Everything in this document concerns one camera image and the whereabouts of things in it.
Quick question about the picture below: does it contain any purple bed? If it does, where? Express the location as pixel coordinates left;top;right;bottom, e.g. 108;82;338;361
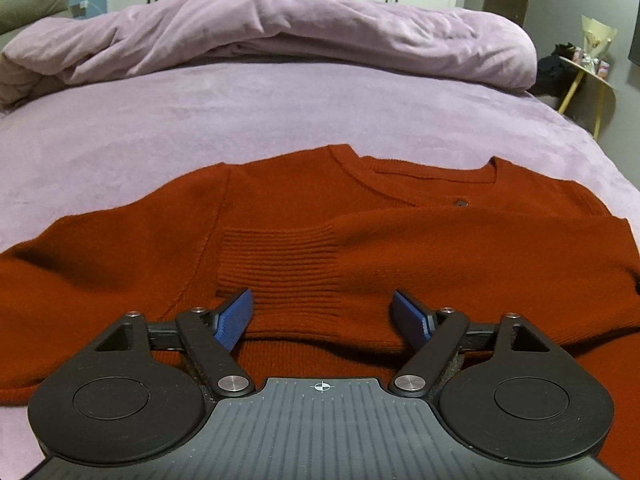
0;57;640;480

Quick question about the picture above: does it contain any dark clothes pile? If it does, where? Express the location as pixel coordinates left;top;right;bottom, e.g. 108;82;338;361
535;42;577;99

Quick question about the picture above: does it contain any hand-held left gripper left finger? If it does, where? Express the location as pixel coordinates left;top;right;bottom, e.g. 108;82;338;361
92;287;257;399

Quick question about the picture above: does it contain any yellow side table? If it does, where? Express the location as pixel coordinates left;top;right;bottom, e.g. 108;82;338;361
556;55;619;141

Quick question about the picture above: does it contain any red knit sweater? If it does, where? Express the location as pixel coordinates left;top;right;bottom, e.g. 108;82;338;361
0;144;640;406

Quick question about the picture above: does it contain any grey-green headboard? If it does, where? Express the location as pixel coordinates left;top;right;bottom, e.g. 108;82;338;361
0;0;71;49

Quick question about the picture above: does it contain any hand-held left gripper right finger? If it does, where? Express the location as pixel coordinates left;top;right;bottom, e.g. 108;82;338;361
389;289;554;399

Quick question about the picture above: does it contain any cream wrapped bouquet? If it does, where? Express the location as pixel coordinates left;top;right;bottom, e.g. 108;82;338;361
580;14;619;78

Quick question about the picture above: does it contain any purple duvet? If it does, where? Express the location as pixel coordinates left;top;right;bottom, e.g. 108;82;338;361
0;0;539;109

